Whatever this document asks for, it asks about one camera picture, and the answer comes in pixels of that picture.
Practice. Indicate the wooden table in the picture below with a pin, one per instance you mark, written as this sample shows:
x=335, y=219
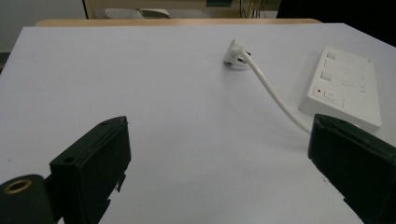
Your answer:
x=174, y=21

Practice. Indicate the green box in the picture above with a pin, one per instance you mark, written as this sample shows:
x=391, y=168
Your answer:
x=219, y=2

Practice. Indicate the white power plug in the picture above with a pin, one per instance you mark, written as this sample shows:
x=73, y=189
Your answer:
x=234, y=53

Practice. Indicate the white power strip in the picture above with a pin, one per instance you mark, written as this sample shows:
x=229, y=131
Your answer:
x=345, y=85

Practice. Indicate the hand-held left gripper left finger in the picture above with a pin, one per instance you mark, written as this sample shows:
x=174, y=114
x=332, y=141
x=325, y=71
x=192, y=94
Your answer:
x=93, y=161

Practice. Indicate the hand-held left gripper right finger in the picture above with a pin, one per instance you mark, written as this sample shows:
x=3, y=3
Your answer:
x=355, y=158

